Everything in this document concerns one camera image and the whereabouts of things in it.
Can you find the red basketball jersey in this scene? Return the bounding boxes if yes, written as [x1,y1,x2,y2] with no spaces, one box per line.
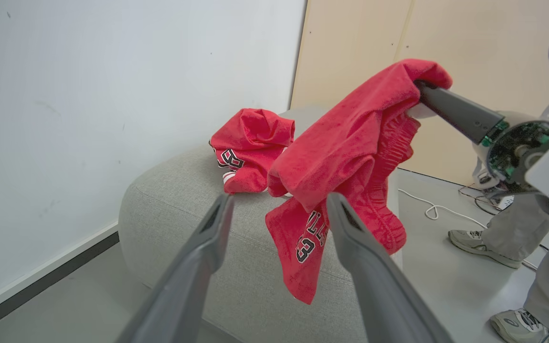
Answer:
[209,108,296,195]

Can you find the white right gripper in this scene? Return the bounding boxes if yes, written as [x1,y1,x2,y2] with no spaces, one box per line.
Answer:
[417,81,549,225]

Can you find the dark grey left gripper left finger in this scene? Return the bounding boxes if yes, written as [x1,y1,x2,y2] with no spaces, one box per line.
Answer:
[115,192,235,343]

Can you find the grey sneaker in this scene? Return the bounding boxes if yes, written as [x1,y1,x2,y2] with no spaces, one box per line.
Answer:
[448,229,523,270]
[489,308,549,343]

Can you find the red basketball shorts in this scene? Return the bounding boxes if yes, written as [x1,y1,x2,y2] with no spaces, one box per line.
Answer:
[265,59,453,305]

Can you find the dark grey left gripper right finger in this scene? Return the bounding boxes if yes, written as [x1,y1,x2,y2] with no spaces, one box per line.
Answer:
[326,192,454,343]

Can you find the white and black baseboard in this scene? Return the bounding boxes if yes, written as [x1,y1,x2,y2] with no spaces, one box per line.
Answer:
[0,221,121,340]

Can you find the white floor cable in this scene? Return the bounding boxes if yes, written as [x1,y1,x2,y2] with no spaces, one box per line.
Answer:
[397,188,488,230]

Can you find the person's grey trousers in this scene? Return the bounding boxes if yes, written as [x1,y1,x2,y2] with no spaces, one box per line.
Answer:
[481,192,549,340]

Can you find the black floor cables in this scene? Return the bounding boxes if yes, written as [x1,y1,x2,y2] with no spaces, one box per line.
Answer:
[458,183,500,216]

